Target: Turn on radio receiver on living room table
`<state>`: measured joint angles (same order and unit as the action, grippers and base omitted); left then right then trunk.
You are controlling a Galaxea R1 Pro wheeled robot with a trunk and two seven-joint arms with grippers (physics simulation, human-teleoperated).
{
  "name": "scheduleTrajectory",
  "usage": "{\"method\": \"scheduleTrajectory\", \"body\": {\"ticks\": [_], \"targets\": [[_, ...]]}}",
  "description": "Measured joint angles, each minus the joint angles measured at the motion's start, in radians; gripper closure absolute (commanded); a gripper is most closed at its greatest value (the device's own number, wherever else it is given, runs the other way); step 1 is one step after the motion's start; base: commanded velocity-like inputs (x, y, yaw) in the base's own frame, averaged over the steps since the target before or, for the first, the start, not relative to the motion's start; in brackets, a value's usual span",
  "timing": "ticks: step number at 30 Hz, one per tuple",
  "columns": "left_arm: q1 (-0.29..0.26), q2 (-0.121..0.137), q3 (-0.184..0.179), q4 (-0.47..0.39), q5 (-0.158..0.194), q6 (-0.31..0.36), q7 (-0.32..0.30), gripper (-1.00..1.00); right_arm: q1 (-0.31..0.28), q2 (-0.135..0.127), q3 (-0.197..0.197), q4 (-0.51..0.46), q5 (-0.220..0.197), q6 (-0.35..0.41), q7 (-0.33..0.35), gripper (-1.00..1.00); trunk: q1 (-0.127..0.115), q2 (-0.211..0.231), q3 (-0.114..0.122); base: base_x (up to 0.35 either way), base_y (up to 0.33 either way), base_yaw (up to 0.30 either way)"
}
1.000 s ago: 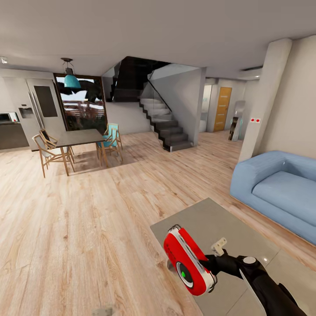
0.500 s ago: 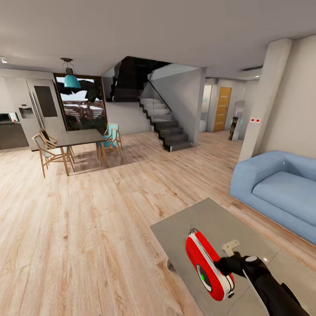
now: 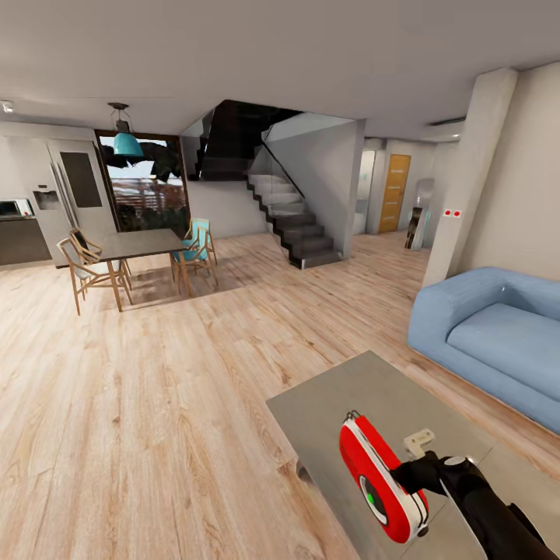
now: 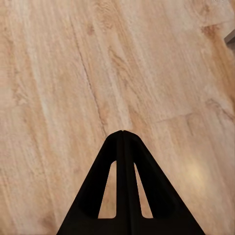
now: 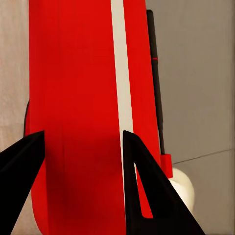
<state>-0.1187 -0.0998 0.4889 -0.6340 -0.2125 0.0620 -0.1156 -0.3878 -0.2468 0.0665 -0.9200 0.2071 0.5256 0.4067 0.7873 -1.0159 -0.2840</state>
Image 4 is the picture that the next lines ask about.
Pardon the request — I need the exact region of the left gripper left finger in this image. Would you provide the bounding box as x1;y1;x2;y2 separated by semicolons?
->
57;130;130;235

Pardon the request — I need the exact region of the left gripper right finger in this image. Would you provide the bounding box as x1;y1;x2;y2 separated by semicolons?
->
123;130;206;235

